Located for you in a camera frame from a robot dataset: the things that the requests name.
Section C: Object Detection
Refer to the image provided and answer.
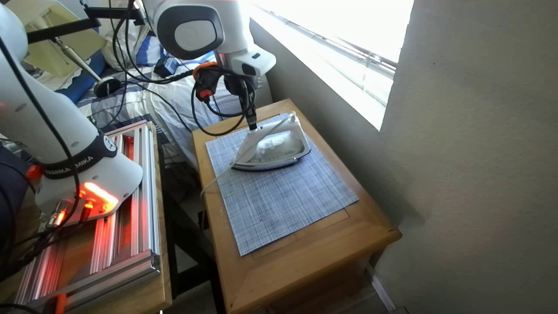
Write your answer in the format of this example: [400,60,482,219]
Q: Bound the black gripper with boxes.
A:
[224,67,261,132]

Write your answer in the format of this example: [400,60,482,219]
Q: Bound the wooden side table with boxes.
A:
[191,97,405,314]

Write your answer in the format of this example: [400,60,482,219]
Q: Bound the blue fabric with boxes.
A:
[57,50,111,106]

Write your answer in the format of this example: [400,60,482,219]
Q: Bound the grey woven placemat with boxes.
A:
[205,111,362,257]

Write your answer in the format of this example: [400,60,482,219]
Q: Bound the black camera mounting rod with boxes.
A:
[25,3,149,45]

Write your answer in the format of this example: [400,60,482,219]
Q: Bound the white steam iron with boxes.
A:
[231,111,315,174]

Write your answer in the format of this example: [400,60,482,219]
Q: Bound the aluminium rail base frame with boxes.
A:
[15,118,165,310]

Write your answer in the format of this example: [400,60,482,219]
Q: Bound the white iron power cord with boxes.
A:
[200,165,241,196]

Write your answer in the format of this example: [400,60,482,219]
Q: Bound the white window frame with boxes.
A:
[248,0,418,132]

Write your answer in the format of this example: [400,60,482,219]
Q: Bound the wrist camera with orange mount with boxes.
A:
[193,60,228,104]

